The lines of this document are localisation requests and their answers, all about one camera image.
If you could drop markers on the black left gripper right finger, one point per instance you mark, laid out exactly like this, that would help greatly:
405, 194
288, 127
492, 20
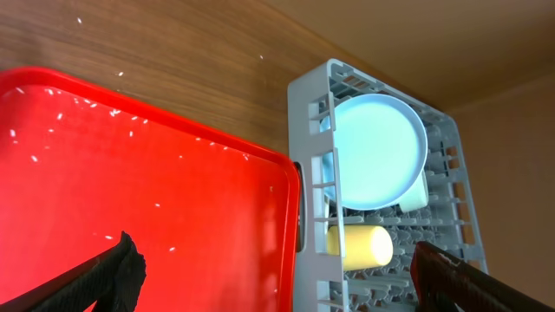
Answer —
444, 282

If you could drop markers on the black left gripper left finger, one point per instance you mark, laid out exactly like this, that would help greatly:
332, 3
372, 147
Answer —
108, 282

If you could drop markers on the yellow plastic cup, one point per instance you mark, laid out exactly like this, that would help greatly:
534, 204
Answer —
366, 246

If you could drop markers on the green bowl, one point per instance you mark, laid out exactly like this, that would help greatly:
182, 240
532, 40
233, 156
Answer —
416, 197

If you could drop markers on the blue plate with rice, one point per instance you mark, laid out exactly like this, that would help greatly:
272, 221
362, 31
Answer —
382, 150

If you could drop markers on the grey dishwasher rack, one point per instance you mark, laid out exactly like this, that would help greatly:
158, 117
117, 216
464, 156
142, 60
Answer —
448, 221

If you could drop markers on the red plastic tray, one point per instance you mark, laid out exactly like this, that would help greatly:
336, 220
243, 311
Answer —
214, 216

